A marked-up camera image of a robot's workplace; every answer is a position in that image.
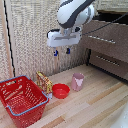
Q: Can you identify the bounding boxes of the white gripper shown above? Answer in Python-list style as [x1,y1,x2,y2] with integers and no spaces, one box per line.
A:
[46,26,83,57]

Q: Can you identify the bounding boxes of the silver metal drawer handle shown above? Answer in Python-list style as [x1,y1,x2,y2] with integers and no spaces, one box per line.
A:
[95,54,121,67]
[86,34,117,45]

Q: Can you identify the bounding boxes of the brown drawer cabinet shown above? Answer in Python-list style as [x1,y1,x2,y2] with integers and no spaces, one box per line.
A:
[81,9,128,82]

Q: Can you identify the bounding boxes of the pink cup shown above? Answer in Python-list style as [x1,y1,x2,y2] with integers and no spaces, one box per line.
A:
[70,72,85,92]

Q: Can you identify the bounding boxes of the yellow and red food box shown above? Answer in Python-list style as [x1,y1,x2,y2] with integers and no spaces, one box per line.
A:
[35,71,54,95]

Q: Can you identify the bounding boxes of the red plastic bowl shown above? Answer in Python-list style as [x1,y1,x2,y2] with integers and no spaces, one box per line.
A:
[51,83,71,100]

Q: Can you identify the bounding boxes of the red plastic shopping basket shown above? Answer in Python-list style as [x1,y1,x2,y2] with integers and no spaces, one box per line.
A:
[0,75,50,128]

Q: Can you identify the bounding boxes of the brown drawer with short handle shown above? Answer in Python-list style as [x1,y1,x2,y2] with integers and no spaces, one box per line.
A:
[87,49,128,81]

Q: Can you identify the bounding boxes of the black cable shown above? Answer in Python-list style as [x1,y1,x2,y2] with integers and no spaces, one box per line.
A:
[81,12,128,37]

